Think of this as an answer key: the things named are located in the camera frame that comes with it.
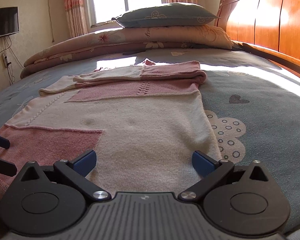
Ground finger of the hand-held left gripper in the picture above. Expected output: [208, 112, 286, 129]
[0, 131, 11, 149]
[0, 154, 17, 177]

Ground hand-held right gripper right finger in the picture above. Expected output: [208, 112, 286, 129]
[179, 151, 269, 203]

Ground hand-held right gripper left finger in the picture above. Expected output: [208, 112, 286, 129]
[20, 150, 113, 203]

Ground pink and white knit sweater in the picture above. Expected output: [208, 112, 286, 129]
[0, 59, 223, 205]

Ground blue printed bed sheet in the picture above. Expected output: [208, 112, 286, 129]
[0, 47, 300, 234]

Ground folded pink floral quilt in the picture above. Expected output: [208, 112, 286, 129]
[20, 25, 234, 79]

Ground blue floral pillow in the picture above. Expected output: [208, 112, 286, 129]
[112, 2, 221, 28]

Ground wooden bed headboard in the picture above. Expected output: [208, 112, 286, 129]
[214, 0, 300, 84]

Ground window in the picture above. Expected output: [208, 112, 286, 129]
[82, 0, 169, 28]

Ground black power cable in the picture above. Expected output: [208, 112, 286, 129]
[0, 35, 25, 85]

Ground black wall television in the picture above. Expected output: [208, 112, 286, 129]
[0, 7, 20, 40]

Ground thin wall cord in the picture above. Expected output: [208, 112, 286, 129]
[47, 0, 56, 43]

